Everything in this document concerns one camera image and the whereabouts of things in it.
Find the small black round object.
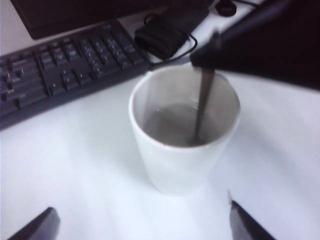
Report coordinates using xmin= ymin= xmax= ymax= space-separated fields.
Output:
xmin=215 ymin=0 xmax=237 ymax=18

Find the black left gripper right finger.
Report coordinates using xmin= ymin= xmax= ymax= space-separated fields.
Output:
xmin=226 ymin=189 xmax=277 ymax=240

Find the black computer keyboard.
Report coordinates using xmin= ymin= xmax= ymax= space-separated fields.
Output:
xmin=0 ymin=19 xmax=154 ymax=131

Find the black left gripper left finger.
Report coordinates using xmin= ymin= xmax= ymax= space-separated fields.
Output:
xmin=9 ymin=206 xmax=61 ymax=240

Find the black coiled cable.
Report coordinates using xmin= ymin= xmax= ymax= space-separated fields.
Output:
xmin=134 ymin=14 xmax=199 ymax=61

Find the white mug with 12 print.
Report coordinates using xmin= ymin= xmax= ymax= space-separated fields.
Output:
xmin=128 ymin=66 xmax=242 ymax=197

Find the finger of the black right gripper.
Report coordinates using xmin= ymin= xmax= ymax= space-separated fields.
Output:
xmin=189 ymin=0 xmax=320 ymax=91

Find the black AOC computer monitor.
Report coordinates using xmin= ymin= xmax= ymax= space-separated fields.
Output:
xmin=9 ymin=0 xmax=216 ymax=41

